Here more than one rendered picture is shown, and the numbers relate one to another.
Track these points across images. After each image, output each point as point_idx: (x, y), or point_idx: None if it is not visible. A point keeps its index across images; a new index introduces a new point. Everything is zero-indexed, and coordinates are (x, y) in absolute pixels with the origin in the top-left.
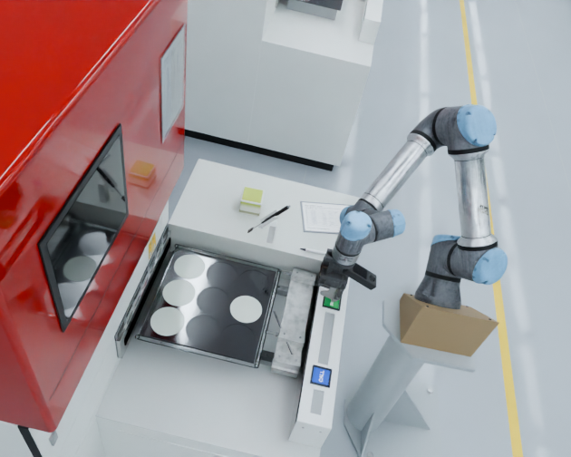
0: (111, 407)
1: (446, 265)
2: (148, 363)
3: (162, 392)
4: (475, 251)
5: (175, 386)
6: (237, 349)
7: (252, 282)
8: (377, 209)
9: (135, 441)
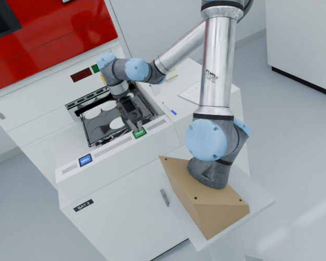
0: (58, 136)
1: None
2: (82, 129)
3: (71, 141)
4: (193, 117)
5: (76, 142)
6: (93, 135)
7: None
8: (156, 65)
9: None
